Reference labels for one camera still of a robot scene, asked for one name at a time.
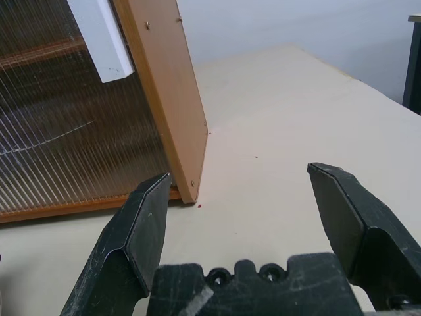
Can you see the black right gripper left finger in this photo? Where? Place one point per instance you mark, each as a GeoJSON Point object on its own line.
{"type": "Point", "coordinates": [125, 237]}

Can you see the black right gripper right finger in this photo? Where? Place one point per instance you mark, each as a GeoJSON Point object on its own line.
{"type": "Point", "coordinates": [368, 217]}

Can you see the brown wooden cabinet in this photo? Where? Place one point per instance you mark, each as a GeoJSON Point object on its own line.
{"type": "Point", "coordinates": [164, 82]}

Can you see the ribbed clear sliding door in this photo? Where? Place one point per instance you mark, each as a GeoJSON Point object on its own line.
{"type": "Point", "coordinates": [65, 131]}

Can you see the beige table with black frame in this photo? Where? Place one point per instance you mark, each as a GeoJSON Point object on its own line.
{"type": "Point", "coordinates": [412, 66]}

